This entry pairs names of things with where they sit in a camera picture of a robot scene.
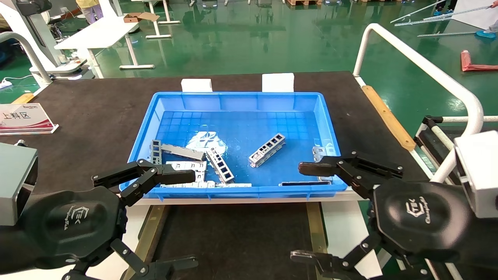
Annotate long aluminium bar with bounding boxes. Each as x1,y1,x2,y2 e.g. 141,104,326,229
390,0,448,24
417,30,480,38
394,5,493,27

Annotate blue plastic bin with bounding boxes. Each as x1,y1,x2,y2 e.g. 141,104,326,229
120,92,348,200

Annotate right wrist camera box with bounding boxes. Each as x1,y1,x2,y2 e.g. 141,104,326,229
454,131,498,219

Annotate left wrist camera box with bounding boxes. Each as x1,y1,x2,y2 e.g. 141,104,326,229
0,143,39,227

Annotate white tube rail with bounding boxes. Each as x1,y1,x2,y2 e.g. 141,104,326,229
353,23,484,183

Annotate acrylic sign with red stripe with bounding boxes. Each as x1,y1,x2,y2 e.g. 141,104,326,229
0,103,59,136

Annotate white board panel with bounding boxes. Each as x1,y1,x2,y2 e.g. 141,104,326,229
453,0,498,30

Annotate white robot with column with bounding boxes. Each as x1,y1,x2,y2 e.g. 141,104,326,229
0,0,96,80

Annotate white desk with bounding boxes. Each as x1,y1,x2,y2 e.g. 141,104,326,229
54,16,156,78
132,0,181,39

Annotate grey tube rail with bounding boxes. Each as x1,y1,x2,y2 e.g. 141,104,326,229
0,32,53,87

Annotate dark long work table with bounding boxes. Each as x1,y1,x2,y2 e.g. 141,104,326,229
0,71,433,197

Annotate flat grey metal bracket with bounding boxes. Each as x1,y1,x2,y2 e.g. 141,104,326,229
160,181,252,189
165,161,207,182
161,143,205,161
312,146,336,164

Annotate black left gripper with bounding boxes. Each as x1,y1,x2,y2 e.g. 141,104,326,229
0,159,199,280

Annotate perforated grey metal bracket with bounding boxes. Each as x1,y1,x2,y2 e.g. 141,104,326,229
249,133,286,168
150,140,163,164
205,148,235,184

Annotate white foam block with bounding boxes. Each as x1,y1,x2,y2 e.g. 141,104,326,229
181,79,213,93
262,73,295,93

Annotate dark flat metal strip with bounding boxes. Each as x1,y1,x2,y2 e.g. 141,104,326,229
279,180,331,186

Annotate open cardboard box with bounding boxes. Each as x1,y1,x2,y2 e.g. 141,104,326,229
123,12,160,23

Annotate red angled object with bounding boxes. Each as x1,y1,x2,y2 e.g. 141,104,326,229
461,50,498,72

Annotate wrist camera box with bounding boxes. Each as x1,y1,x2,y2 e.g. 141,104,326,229
0,143,39,227
454,131,498,219

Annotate person in yellow top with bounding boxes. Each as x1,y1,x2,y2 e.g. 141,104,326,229
76,0,104,25

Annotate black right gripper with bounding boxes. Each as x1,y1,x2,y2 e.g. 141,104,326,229
290,151,498,280

